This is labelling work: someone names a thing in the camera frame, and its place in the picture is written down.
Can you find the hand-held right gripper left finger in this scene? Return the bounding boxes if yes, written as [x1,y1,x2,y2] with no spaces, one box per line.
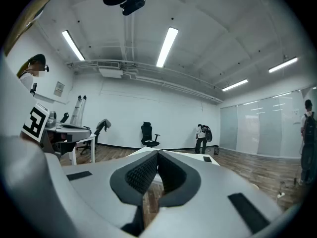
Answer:
[61,147,159,236]

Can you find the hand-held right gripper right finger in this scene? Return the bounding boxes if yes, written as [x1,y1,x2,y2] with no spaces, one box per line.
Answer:
[146,150,283,238]

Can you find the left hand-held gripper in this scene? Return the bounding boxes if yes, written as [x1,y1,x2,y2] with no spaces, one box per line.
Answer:
[21,102,92,158]

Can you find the small white desk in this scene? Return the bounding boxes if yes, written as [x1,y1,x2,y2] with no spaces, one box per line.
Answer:
[71,133,97,165]

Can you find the aluminium folding ladder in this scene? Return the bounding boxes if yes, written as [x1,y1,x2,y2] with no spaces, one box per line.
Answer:
[70,95,87,126]

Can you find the black mesh office chair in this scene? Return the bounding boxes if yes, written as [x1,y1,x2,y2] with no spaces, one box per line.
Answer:
[78,119,112,156]

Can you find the grey jacket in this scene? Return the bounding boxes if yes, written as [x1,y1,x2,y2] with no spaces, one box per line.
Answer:
[96,119,112,133]

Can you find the black headrest office chair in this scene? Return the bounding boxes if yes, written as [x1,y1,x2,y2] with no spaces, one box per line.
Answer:
[141,121,161,148]

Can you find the white air conditioner unit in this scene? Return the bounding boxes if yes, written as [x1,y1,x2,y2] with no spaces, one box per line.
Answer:
[97,61,124,79]

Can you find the ceiling strip light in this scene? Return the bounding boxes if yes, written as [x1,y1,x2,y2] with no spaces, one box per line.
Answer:
[268,57,298,73]
[61,30,86,61]
[156,27,179,68]
[221,78,249,92]

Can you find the white ceiling pipes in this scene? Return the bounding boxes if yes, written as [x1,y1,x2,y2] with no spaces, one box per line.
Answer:
[64,59,224,104]

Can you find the wall notice paper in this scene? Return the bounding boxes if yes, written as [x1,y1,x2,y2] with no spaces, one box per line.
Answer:
[53,81,65,98]

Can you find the black head-worn camera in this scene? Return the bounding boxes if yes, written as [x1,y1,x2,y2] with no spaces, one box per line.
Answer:
[120,0,146,16]

